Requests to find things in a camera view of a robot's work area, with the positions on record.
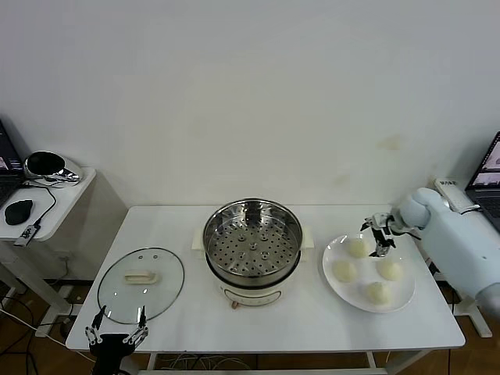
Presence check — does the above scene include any grey usb hub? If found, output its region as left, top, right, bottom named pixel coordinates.
left=14, top=224, right=42, bottom=247

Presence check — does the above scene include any glass lid with cream handle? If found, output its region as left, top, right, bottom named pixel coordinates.
left=97, top=246, right=185, bottom=324

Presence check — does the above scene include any thin black desk cable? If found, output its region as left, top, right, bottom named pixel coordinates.
left=19, top=180, right=58, bottom=230

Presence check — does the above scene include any white steamed baozi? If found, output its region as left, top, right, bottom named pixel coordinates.
left=377, top=259, right=404, bottom=282
left=365, top=281, right=392, bottom=305
left=347, top=237, right=371, bottom=259
left=331, top=259, right=359, bottom=283

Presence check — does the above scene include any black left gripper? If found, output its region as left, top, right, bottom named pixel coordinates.
left=84, top=305, right=151, bottom=355

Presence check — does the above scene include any perforated stainless steamer basket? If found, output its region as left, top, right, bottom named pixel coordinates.
left=202, top=198, right=304, bottom=279

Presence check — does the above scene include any cream electric cooking pot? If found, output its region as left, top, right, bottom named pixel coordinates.
left=190, top=226, right=316, bottom=312

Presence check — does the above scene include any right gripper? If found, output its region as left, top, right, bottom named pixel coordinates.
left=361, top=212, right=396, bottom=259

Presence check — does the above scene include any dark laptop with grey cable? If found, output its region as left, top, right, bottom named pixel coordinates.
left=464, top=130, right=500, bottom=231

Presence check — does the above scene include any dark laptop beside mouse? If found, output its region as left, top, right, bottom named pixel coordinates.
left=0, top=118, right=27, bottom=208

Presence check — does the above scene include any black computer mouse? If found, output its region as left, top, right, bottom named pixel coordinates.
left=4, top=198, right=35, bottom=226

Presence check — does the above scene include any white round plate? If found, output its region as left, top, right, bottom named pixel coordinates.
left=322, top=233, right=416, bottom=313

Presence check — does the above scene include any chrome headset with black visor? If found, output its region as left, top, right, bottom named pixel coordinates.
left=23, top=151, right=85, bottom=191

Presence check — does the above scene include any white side table with headset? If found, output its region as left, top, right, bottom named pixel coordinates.
left=0, top=166, right=128, bottom=339

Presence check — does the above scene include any white work table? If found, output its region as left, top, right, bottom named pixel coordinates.
left=65, top=205, right=466, bottom=375

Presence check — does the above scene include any white cable bundle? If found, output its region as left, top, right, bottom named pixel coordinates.
left=154, top=351, right=255, bottom=370

